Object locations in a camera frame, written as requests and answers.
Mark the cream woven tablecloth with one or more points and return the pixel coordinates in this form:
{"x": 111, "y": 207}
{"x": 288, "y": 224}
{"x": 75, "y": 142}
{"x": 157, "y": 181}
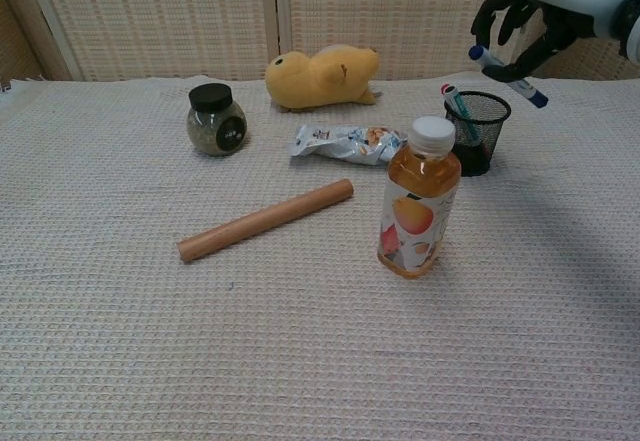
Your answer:
{"x": 250, "y": 336}

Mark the blue marker pen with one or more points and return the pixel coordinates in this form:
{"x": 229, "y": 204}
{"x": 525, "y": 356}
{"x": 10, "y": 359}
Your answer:
{"x": 531, "y": 91}

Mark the orange juice bottle white cap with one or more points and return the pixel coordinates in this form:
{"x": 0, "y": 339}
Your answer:
{"x": 417, "y": 211}

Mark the light blue snack bag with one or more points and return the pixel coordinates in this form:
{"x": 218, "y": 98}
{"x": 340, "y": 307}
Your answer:
{"x": 345, "y": 145}

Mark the black mesh pen holder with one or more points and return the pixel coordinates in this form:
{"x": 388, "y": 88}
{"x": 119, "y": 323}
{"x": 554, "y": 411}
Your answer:
{"x": 487, "y": 131}

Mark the green marker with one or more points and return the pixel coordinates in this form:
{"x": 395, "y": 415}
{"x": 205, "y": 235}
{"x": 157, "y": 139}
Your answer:
{"x": 459, "y": 106}

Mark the glass jar with black lid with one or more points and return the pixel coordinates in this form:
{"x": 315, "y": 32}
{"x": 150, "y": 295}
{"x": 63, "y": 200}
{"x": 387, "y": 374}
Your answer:
{"x": 216, "y": 121}

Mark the yellow plush toy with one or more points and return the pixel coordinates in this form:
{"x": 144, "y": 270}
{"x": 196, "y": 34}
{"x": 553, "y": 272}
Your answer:
{"x": 320, "y": 78}

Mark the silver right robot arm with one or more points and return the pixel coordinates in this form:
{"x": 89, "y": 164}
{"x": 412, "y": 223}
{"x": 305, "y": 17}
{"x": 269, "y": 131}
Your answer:
{"x": 632, "y": 26}

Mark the wooden rolling pin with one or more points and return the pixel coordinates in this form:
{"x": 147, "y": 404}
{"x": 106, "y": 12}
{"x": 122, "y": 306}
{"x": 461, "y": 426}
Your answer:
{"x": 265, "y": 221}

